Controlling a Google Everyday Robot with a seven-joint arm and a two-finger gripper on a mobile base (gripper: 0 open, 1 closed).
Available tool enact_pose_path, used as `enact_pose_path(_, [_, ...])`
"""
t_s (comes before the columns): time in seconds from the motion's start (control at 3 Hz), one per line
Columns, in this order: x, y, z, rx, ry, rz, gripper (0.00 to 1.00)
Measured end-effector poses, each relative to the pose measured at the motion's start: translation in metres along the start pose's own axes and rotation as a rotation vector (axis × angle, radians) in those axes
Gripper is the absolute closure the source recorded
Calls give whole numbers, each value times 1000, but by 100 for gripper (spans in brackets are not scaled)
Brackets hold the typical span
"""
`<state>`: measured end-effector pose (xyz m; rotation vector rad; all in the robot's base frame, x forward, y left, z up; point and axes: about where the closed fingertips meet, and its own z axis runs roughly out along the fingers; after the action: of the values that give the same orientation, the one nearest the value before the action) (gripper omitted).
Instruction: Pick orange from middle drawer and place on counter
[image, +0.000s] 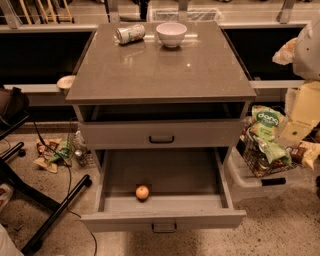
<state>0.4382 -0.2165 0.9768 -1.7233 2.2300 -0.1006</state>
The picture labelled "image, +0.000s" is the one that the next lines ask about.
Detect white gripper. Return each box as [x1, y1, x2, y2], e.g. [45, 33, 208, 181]
[272, 38, 320, 138]

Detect orange fruit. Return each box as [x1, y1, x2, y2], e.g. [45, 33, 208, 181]
[136, 185, 149, 201]

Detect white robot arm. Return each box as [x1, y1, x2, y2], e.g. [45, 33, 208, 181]
[272, 14, 320, 141]

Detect closed grey upper drawer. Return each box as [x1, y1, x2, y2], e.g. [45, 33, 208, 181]
[79, 120, 242, 149]

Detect grey drawer cabinet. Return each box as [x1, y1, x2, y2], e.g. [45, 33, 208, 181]
[66, 22, 255, 168]

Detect open grey lower drawer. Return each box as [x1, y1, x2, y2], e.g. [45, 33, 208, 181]
[81, 148, 246, 233]

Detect green snack bag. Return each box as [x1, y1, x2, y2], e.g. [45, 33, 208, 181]
[249, 105, 292, 166]

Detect brown yellow snack bag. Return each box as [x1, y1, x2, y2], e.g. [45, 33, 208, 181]
[287, 141, 320, 170]

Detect white ceramic bowl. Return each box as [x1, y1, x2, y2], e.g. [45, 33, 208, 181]
[156, 22, 187, 48]

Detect clear plastic bin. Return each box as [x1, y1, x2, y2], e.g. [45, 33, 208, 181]
[225, 148, 304, 202]

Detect white mesh tray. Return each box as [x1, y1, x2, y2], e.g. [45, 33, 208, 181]
[147, 7, 224, 22]

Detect green white soda can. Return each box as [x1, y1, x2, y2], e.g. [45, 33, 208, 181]
[115, 24, 145, 45]

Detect snack wrappers on floor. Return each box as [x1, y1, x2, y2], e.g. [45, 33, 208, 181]
[34, 138, 72, 173]

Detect black chair base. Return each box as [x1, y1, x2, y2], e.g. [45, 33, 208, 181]
[0, 113, 93, 256]

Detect wire basket right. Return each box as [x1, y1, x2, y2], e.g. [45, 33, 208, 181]
[238, 114, 298, 177]

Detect wire basket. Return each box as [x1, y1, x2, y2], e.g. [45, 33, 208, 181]
[238, 114, 298, 177]
[67, 117, 94, 168]

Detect wire basket left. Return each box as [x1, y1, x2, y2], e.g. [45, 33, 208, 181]
[67, 117, 94, 168]

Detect black cable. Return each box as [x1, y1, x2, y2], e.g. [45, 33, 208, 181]
[27, 113, 98, 256]

